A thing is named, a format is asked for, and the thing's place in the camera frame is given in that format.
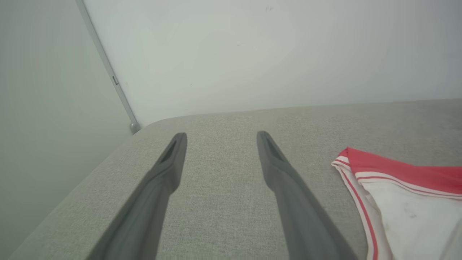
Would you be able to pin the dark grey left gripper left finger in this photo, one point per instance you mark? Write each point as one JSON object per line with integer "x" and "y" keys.
{"x": 144, "y": 216}

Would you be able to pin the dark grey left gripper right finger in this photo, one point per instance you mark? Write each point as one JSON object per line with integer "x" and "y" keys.
{"x": 303, "y": 224}

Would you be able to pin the red and white shirt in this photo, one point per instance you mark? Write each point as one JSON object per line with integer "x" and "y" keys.
{"x": 415, "y": 216}

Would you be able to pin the grey wall corner strip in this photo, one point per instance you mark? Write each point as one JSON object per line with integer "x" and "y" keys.
{"x": 108, "y": 65}

